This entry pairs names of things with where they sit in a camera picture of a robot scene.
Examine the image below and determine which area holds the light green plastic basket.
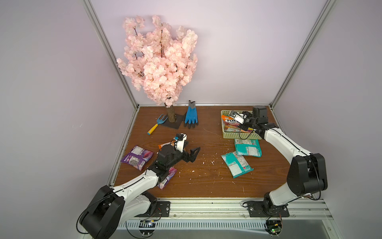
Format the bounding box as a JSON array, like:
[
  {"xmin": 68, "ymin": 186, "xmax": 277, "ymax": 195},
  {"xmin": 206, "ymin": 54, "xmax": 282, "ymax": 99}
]
[{"xmin": 220, "ymin": 110, "xmax": 262, "ymax": 140}]

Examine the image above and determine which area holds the teal yellow garden fork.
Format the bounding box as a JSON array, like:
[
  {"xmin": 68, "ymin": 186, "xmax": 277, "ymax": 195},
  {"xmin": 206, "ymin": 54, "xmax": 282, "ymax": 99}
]
[{"xmin": 147, "ymin": 114, "xmax": 168, "ymax": 135}]

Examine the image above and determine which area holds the purple candy bag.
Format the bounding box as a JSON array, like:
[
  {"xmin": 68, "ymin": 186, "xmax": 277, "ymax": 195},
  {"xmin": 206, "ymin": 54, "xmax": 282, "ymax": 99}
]
[
  {"xmin": 158, "ymin": 167, "xmax": 177, "ymax": 190},
  {"xmin": 121, "ymin": 145, "xmax": 154, "ymax": 171}
]

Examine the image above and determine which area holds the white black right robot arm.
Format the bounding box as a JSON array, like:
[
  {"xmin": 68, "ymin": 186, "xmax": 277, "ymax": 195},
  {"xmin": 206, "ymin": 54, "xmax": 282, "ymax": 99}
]
[{"xmin": 234, "ymin": 106, "xmax": 328, "ymax": 216}]

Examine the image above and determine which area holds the teal candy bag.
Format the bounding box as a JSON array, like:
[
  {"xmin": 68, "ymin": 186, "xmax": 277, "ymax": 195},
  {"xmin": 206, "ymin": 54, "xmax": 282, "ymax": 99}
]
[
  {"xmin": 221, "ymin": 152, "xmax": 254, "ymax": 178},
  {"xmin": 234, "ymin": 139, "xmax": 262, "ymax": 157}
]

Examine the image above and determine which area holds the pink blossom artificial tree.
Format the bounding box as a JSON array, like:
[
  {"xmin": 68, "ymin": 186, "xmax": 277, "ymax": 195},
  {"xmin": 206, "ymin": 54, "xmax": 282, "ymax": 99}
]
[{"xmin": 116, "ymin": 16, "xmax": 198, "ymax": 122}]

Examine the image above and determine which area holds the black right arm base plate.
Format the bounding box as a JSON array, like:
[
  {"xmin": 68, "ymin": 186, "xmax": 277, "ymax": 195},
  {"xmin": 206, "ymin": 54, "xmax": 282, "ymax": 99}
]
[{"xmin": 244, "ymin": 201, "xmax": 290, "ymax": 218}]

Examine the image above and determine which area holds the green circuit board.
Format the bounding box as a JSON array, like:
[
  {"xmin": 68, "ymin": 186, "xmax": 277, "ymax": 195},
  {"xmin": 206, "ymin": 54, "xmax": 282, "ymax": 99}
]
[
  {"xmin": 265, "ymin": 220, "xmax": 283, "ymax": 236},
  {"xmin": 138, "ymin": 220, "xmax": 156, "ymax": 238}
]

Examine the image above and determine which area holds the left green circuit board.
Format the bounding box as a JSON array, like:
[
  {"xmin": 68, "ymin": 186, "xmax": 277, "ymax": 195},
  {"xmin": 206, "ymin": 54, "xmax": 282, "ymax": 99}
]
[{"xmin": 138, "ymin": 220, "xmax": 156, "ymax": 238}]

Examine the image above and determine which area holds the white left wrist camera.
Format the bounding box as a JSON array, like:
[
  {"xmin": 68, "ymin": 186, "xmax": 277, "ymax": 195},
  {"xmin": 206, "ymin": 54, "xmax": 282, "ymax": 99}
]
[{"xmin": 174, "ymin": 133, "xmax": 187, "ymax": 152}]

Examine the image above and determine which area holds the orange candy bag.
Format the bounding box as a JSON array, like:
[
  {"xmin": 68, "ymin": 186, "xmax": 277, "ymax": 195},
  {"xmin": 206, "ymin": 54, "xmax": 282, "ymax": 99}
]
[
  {"xmin": 221, "ymin": 115, "xmax": 253, "ymax": 133},
  {"xmin": 158, "ymin": 141, "xmax": 176, "ymax": 149}
]

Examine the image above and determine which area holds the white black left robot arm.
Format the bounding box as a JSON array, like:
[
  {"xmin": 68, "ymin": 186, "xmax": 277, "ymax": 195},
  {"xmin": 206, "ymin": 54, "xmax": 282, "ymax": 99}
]
[{"xmin": 76, "ymin": 144, "xmax": 201, "ymax": 239}]

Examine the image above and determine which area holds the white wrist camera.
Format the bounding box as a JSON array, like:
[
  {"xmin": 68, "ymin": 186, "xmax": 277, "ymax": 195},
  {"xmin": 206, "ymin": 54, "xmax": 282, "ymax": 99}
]
[
  {"xmin": 174, "ymin": 133, "xmax": 187, "ymax": 152},
  {"xmin": 229, "ymin": 111, "xmax": 246, "ymax": 124}
]

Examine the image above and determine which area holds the blue black garden glove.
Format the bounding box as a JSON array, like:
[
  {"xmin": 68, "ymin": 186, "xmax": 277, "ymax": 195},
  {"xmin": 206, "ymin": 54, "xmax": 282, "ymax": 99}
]
[{"xmin": 184, "ymin": 100, "xmax": 199, "ymax": 128}]

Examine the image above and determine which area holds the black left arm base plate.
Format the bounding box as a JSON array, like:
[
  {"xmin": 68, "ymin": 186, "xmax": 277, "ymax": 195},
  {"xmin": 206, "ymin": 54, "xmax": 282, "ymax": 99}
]
[{"xmin": 136, "ymin": 201, "xmax": 171, "ymax": 218}]

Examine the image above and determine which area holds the aluminium mounting rail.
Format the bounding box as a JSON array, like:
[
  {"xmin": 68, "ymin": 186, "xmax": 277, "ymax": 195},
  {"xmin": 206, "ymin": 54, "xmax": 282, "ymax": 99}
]
[{"xmin": 115, "ymin": 198, "xmax": 343, "ymax": 239}]

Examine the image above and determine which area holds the right green circuit board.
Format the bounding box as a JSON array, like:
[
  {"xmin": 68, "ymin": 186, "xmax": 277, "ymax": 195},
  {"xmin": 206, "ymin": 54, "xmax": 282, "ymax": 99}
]
[{"xmin": 265, "ymin": 220, "xmax": 283, "ymax": 236}]

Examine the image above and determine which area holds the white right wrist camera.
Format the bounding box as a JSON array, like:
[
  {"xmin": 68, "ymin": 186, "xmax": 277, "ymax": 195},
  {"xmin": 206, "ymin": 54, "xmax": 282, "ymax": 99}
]
[{"xmin": 229, "ymin": 111, "xmax": 246, "ymax": 124}]

